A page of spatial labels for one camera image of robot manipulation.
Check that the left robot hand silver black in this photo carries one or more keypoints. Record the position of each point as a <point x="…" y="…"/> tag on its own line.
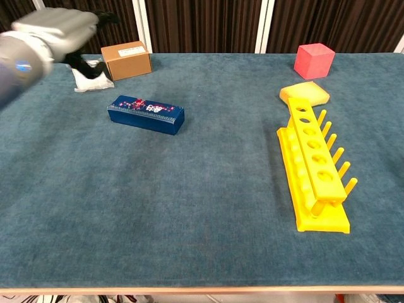
<point x="60" y="28"/>

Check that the grey glasses case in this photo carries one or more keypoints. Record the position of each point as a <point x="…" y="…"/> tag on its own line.
<point x="145" y="118"/>

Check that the brown cardboard box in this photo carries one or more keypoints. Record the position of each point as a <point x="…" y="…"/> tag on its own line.
<point x="129" y="63"/>

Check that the white plastic packet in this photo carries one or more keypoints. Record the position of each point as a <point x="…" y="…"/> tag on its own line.
<point x="94" y="84"/>

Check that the teal table cloth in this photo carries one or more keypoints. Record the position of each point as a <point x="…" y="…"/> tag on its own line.
<point x="221" y="189"/>

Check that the yellow sponge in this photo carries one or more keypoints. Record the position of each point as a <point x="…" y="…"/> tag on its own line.
<point x="306" y="91"/>

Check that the red foam cube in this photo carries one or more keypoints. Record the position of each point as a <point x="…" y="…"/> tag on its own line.
<point x="312" y="61"/>

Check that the yellow test tube rack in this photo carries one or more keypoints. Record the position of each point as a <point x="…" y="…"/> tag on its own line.
<point x="328" y="189"/>

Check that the white aluminium partition post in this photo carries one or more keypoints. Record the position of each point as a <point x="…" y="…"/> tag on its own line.
<point x="264" y="25"/>
<point x="400" y="47"/>
<point x="142" y="25"/>

